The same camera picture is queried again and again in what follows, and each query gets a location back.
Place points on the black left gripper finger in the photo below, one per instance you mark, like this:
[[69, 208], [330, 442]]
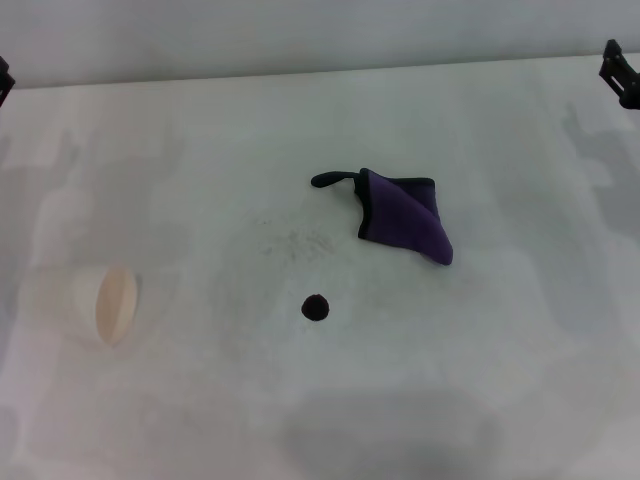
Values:
[[3, 80]]

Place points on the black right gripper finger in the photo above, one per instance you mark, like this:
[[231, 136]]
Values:
[[622, 75]]

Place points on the white paper cup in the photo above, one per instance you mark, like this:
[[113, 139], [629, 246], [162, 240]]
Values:
[[116, 306]]

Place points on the purple rag with black trim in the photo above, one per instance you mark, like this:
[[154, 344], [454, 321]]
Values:
[[395, 220]]

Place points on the black water stain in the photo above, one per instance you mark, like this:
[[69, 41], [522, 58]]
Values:
[[315, 307]]

